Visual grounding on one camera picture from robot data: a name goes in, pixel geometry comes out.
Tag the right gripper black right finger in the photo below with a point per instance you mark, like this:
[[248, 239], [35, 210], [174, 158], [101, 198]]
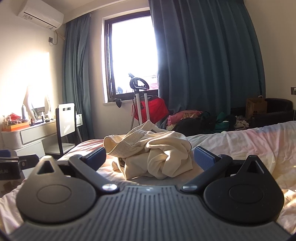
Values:
[[213, 167]]

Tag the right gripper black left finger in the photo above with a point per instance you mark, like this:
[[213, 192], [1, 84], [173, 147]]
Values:
[[85, 167]]

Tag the cream zip-up jacket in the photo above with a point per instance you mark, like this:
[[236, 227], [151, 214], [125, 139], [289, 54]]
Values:
[[149, 151]]

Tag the pile of assorted clothes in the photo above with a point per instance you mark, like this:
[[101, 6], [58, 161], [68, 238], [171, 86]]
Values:
[[194, 122]]

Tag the white dressing table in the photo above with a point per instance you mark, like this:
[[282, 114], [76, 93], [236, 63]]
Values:
[[29, 140]]

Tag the orange tray with cosmetics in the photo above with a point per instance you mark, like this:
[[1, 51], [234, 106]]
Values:
[[14, 122]]

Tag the white back black chair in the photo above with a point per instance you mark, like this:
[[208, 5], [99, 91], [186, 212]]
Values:
[[67, 133]]

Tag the brown paper bag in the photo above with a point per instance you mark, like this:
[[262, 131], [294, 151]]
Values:
[[255, 106]]

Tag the red bag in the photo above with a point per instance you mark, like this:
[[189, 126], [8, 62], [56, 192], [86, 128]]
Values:
[[156, 107]]

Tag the teal curtain left of window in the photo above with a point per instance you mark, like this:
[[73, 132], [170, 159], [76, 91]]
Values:
[[75, 77]]

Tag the teal curtain of window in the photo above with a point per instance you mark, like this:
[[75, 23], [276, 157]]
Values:
[[75, 77], [209, 57]]

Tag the black armchair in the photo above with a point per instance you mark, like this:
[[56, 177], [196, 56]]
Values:
[[278, 111]]

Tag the white garment steamer stand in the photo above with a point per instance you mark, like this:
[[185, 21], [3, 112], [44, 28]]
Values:
[[137, 84]]

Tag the teal curtain right of window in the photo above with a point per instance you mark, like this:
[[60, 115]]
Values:
[[209, 57]]

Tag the dark framed window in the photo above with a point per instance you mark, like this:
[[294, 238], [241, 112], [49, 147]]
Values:
[[130, 51]]

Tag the wall switch plate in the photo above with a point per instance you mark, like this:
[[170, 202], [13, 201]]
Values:
[[293, 90]]

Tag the white wall air conditioner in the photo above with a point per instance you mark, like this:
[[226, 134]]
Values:
[[41, 14]]

